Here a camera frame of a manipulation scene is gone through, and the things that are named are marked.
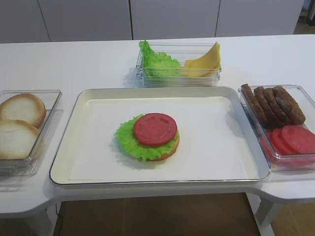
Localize brown meat patty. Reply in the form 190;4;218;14
241;84;268;127
272;86;306;125
254;87;281;130
264;88;293;126

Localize green lettuce leaf on bun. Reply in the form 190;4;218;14
115;114;175;161

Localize clear bin lettuce and cheese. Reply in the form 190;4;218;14
136;41;221;87

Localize green lettuce in bin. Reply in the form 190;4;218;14
139;40;182;77

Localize yellow cheese slices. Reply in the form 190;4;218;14
181;42;221;77

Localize red tomato slice on burger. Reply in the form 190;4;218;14
133;113;178;146

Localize bottom burger bun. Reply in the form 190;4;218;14
144;131;180;162

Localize white rectangular serving tray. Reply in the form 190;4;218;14
50;87;270;185

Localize rear red tomato slice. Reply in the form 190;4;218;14
260;131;279;159

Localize middle red tomato slice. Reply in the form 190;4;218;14
271;128;293;154

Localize clear bin patties and tomatoes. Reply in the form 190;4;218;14
239;85;315;171

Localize clear bin with buns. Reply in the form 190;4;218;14
0;90;63;176

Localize rear white bun half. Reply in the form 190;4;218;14
0;93;47;129

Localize white bun half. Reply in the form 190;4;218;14
0;93;47;129
0;119;39;159

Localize front white bun half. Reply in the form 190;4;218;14
0;119;39;159

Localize front red tomato slice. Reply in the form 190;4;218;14
281;125;315;154

